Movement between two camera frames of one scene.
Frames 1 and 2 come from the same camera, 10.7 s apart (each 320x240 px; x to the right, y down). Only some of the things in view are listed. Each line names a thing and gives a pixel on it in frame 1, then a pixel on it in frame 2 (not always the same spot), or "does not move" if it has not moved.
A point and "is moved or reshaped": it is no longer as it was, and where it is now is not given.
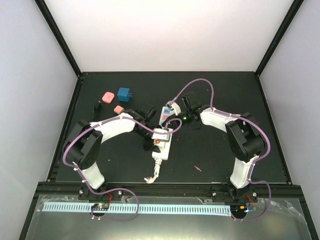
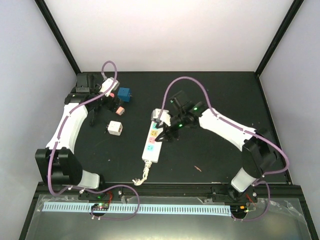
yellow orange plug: (118, 109) does not move
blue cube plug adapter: (124, 94) does not move
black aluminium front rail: (114, 189) does not move
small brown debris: (197, 168) does not move
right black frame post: (279, 35) does not move
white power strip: (165, 153) is moved or reshaped
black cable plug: (97, 109) -> (91, 123)
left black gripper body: (147, 145) -> (107, 105)
